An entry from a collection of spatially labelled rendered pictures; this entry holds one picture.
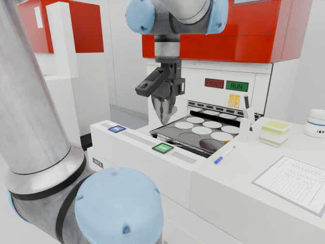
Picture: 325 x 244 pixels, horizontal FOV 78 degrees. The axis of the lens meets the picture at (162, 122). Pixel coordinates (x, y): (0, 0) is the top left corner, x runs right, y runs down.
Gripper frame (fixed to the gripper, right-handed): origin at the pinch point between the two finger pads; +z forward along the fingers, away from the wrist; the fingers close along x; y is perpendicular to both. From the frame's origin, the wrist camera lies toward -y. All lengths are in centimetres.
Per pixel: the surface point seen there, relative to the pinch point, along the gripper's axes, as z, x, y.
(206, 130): 16.0, 3.4, 37.8
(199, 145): 15.9, -2.4, 21.1
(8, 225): 106, 127, -35
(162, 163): 12.1, -3.9, -4.7
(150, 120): 31, 63, 59
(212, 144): 16.0, -6.1, 25.2
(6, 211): 106, 144, -33
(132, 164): 18.8, 11.3, -4.5
